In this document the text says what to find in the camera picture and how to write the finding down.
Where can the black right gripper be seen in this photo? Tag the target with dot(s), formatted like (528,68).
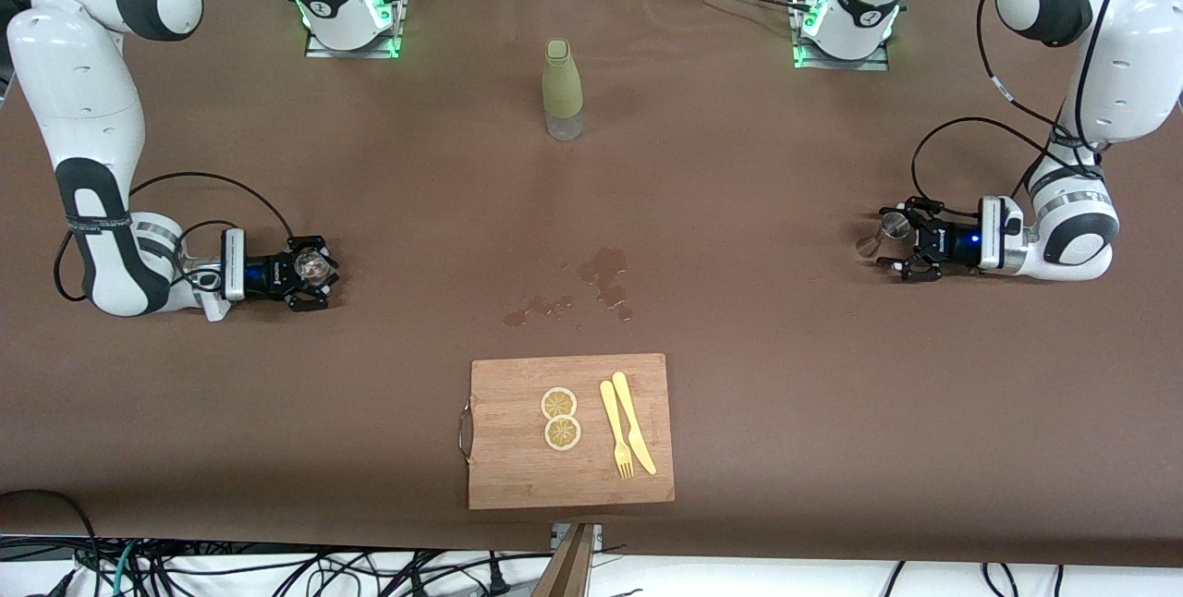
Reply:
(265,274)

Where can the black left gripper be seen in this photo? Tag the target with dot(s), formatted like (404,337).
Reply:
(957,246)

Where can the clear glass measuring cup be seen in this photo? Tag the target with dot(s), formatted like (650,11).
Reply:
(316,269)

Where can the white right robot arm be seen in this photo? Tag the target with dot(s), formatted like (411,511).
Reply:
(83,70)

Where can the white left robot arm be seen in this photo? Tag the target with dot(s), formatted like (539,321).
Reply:
(1118,52)

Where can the yellow lemon slice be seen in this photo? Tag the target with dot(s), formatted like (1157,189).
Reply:
(559,403)
(562,433)

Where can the wooden cutting board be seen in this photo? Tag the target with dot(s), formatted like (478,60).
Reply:
(518,468)

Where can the spilled liquid puddle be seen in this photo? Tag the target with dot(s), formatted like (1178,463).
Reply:
(605,262)

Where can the glass bottle with green sleeve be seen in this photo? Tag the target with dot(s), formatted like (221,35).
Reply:
(562,84)

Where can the yellow plastic fork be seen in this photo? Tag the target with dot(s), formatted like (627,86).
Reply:
(612,421)

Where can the yellow plastic knife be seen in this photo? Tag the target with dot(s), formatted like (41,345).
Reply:
(633,426)

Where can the wooden plank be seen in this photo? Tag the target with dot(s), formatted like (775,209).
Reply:
(568,569)

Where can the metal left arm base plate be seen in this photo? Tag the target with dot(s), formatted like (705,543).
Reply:
(836,65)

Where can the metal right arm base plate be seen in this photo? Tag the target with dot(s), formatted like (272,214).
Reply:
(351,54)

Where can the small metal bracket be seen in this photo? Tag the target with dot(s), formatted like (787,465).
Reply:
(596,537)

